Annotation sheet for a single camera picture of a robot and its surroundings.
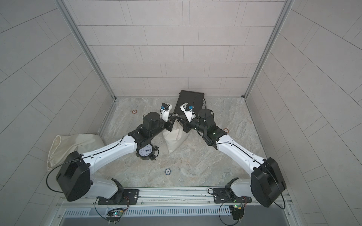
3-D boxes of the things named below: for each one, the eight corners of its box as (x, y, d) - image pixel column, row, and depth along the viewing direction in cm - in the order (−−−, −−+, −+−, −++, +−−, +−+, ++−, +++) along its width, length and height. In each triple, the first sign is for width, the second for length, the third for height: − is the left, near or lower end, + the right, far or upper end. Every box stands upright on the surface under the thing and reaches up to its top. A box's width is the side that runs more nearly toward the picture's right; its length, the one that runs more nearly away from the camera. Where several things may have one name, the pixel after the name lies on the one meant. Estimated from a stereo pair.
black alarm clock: (136, 160, 86) (135, 158, 83) (140, 145, 92) (138, 143, 89) (157, 160, 86) (156, 158, 83) (159, 145, 92) (159, 143, 89)
